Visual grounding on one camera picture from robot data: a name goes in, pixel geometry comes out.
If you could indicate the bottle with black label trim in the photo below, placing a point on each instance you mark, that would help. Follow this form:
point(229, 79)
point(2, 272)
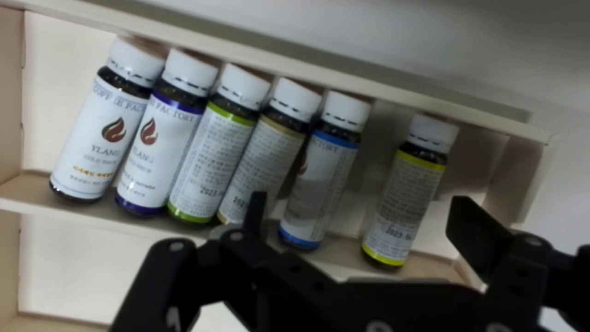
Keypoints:
point(103, 133)

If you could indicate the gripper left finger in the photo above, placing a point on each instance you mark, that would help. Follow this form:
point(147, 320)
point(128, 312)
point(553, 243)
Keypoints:
point(221, 272)

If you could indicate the bottle with olive label trim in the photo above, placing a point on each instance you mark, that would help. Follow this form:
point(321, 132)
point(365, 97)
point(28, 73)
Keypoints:
point(265, 161)

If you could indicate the cream cardboard box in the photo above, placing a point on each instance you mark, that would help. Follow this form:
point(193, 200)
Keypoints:
point(60, 115)

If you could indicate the bottle with purple label trim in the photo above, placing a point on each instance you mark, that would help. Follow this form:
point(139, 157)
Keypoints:
point(159, 147)

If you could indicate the bottle with blue label trim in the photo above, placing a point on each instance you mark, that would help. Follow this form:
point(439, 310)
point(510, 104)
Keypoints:
point(318, 184)

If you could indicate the bottle with green label trim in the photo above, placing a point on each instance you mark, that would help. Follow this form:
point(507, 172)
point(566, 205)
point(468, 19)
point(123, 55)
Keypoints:
point(212, 157)

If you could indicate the bottle with yellow label trim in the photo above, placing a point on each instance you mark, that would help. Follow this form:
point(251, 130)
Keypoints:
point(405, 193)

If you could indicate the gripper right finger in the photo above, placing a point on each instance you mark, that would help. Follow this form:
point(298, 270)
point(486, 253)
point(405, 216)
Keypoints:
point(511, 263)

